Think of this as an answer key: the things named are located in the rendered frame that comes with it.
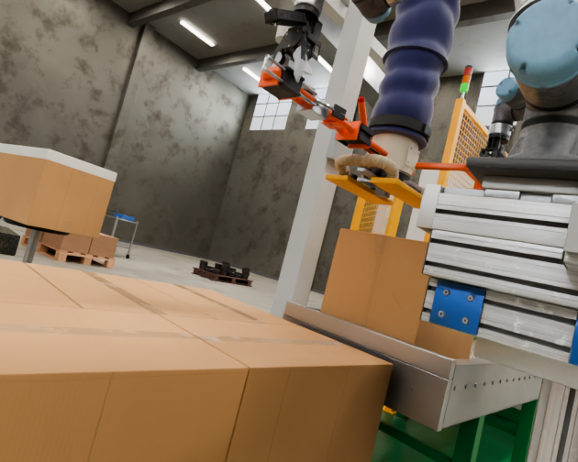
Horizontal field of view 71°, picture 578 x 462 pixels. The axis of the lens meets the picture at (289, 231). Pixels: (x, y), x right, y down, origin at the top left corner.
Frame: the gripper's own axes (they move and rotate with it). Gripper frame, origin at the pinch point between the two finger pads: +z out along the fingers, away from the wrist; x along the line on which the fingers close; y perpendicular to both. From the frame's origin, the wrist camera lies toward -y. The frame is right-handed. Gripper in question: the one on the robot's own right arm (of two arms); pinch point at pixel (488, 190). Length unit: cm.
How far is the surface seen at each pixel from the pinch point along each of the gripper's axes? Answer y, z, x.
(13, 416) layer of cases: 137, 73, -6
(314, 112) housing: 78, 3, -23
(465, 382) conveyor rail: 18, 68, 12
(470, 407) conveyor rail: 8, 76, 12
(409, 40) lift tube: 41, -41, -23
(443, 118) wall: -849, -425, -444
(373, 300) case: 27, 51, -21
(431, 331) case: 14, 56, -3
